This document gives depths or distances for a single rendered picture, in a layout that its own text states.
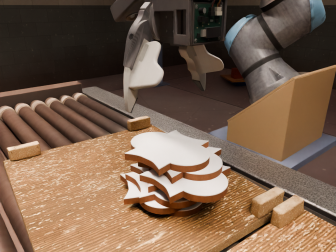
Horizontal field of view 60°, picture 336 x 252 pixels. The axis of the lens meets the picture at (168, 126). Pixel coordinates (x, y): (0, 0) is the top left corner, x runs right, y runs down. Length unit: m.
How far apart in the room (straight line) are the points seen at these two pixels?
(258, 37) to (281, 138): 0.28
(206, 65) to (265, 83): 0.38
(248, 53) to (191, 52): 0.42
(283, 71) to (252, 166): 0.30
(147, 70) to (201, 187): 0.17
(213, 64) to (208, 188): 0.18
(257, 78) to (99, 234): 0.58
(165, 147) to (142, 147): 0.04
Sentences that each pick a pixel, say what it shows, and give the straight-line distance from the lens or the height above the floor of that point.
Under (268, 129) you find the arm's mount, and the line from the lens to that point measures 0.76.
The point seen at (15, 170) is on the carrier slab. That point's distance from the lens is 0.62.
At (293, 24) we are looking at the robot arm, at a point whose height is 1.18.
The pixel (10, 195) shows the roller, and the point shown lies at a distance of 0.59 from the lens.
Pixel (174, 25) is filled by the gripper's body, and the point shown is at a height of 1.20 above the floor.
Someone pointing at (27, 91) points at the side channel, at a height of 0.95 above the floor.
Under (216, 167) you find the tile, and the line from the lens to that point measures 0.43.
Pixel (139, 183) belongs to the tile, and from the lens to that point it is 0.46.
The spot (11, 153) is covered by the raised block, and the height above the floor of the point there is 0.95.
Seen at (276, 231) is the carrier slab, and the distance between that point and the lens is 0.45.
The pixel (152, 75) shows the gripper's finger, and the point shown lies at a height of 1.15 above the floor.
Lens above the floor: 1.22
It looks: 22 degrees down
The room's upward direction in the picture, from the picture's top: straight up
